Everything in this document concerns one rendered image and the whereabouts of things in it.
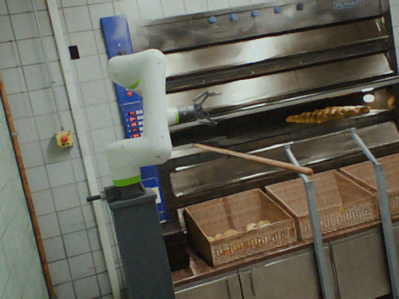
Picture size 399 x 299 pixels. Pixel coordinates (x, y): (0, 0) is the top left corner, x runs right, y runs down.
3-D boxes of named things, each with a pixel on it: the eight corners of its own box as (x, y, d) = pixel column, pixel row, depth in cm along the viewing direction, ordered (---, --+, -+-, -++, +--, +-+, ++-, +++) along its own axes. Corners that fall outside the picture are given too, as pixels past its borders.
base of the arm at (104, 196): (88, 209, 196) (86, 195, 196) (87, 203, 211) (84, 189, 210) (149, 194, 203) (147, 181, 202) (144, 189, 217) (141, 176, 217)
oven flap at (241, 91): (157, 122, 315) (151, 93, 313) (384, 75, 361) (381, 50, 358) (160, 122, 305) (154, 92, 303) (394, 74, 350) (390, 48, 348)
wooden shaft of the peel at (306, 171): (315, 175, 193) (313, 168, 192) (308, 177, 192) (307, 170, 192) (199, 146, 357) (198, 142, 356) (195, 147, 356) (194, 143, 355)
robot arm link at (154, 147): (166, 158, 192) (159, 41, 207) (129, 164, 196) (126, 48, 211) (177, 165, 204) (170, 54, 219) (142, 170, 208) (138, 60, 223)
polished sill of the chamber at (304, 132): (165, 165, 319) (164, 160, 318) (390, 114, 364) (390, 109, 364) (167, 166, 313) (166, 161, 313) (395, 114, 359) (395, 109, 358)
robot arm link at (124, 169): (141, 183, 199) (131, 140, 197) (107, 188, 203) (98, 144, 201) (152, 176, 211) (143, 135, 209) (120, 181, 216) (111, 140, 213)
